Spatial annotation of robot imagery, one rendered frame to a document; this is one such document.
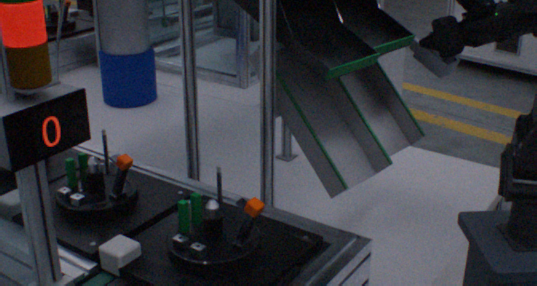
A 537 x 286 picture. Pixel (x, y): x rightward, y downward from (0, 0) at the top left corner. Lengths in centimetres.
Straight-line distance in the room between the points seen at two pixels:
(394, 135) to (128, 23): 84
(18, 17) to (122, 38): 104
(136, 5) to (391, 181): 83
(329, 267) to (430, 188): 51
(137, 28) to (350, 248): 101
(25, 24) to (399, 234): 78
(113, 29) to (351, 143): 86
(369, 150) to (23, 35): 64
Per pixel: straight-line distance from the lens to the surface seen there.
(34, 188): 89
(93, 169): 111
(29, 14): 78
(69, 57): 224
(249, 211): 89
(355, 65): 105
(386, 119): 128
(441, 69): 111
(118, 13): 179
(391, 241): 122
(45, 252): 94
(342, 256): 98
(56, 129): 83
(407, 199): 137
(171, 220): 106
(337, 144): 114
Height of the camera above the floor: 151
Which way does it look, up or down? 23 degrees down
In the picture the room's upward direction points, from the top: straight up
